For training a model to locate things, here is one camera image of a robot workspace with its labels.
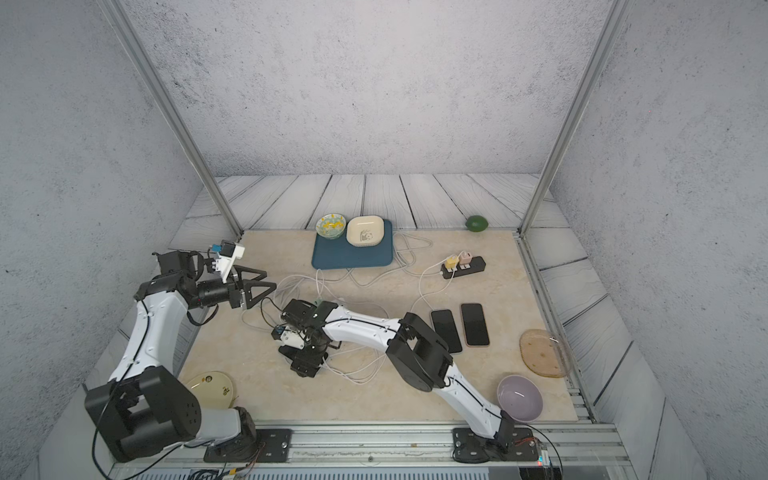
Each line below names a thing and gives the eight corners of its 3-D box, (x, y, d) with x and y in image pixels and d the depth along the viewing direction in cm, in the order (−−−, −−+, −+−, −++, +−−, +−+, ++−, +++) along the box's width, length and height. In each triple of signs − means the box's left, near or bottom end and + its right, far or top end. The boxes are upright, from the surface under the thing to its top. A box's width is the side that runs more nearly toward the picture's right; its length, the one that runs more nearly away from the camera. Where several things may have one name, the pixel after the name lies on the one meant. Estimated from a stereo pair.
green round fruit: (466, 232, 124) (468, 223, 120) (464, 223, 127) (466, 214, 123) (485, 232, 123) (488, 223, 120) (483, 223, 127) (485, 214, 123)
